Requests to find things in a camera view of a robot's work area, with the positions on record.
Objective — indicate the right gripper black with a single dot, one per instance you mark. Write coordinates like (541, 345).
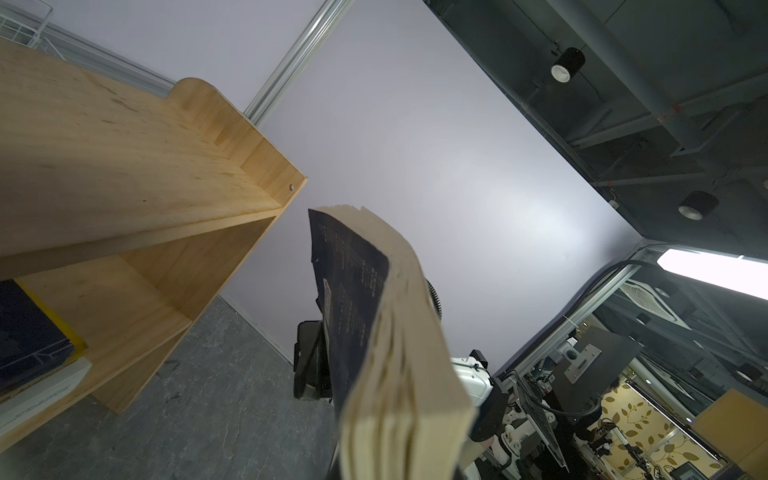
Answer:
(312, 379)

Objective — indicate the dark blue book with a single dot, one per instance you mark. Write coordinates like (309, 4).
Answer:
(31, 345)
(400, 408)

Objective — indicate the white book black lettering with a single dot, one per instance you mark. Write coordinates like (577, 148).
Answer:
(22, 406)

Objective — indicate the yellow book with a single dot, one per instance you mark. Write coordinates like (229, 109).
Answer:
(79, 344)

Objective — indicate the wooden two-tier bookshelf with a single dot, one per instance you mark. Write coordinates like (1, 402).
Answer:
(126, 213)

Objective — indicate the ceiling spotlight lamp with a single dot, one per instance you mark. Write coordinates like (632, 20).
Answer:
(697, 205)
(567, 65)

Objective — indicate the bright ceiling light panel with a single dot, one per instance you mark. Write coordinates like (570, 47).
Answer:
(739, 274)

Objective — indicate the white wire rack basket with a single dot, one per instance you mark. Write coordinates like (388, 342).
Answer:
(25, 34)

